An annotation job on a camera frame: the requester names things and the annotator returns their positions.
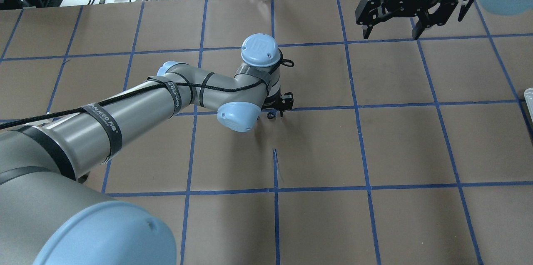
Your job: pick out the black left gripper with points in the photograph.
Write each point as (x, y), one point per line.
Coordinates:
(273, 101)

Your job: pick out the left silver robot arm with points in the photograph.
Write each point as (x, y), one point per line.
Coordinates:
(49, 218)

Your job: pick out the ribbed metal tray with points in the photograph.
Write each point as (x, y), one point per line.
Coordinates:
(528, 95)

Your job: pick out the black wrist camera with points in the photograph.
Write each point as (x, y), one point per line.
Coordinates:
(286, 102)

